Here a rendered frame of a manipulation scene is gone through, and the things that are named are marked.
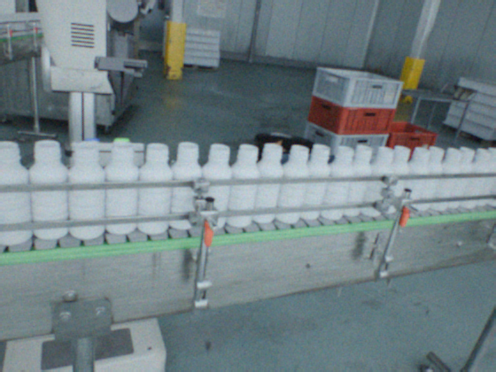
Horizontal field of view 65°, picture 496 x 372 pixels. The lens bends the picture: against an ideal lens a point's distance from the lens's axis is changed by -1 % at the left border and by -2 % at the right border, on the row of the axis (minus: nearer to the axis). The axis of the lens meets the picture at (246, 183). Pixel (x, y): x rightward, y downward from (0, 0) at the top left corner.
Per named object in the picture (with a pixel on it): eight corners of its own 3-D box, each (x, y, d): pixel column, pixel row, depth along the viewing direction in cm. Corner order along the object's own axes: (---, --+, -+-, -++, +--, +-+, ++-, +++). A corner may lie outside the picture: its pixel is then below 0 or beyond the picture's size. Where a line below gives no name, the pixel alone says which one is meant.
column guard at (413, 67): (402, 103, 986) (415, 58, 944) (391, 99, 1019) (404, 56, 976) (414, 104, 1003) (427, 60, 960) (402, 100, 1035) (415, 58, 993)
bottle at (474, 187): (449, 198, 114) (469, 145, 108) (469, 203, 114) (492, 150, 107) (455, 206, 109) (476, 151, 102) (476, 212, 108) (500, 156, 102)
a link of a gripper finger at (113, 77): (145, 109, 81) (145, 63, 81) (110, 107, 79) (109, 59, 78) (140, 112, 88) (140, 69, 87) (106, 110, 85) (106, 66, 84)
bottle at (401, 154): (388, 204, 103) (406, 145, 97) (399, 215, 98) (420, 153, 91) (368, 203, 102) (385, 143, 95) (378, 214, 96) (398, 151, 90)
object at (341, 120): (337, 135, 301) (344, 106, 293) (305, 120, 333) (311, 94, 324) (390, 134, 332) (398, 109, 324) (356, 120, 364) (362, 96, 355)
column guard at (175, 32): (165, 78, 794) (168, 21, 751) (160, 74, 826) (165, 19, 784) (183, 80, 810) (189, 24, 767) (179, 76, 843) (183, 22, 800)
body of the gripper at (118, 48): (147, 69, 81) (147, 34, 81) (95, 65, 77) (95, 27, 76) (142, 75, 87) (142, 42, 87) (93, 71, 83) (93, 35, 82)
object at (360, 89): (344, 107, 292) (351, 77, 284) (310, 94, 324) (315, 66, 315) (397, 109, 323) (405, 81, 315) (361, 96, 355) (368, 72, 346)
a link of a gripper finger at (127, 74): (135, 108, 81) (135, 62, 80) (97, 106, 78) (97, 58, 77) (130, 112, 87) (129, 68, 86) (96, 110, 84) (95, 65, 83)
